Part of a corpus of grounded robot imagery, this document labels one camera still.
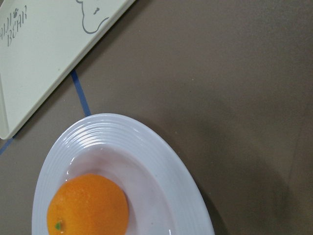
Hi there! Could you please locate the orange fruit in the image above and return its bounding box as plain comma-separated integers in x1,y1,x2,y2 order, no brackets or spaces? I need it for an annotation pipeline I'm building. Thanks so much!
47,174,129,235

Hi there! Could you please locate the white round plate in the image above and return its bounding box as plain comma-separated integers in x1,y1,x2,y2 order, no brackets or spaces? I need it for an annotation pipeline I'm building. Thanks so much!
32,114,214,235

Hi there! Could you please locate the cream rectangular tray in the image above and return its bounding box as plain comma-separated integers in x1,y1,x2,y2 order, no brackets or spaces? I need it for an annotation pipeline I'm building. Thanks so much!
0,0,132,140

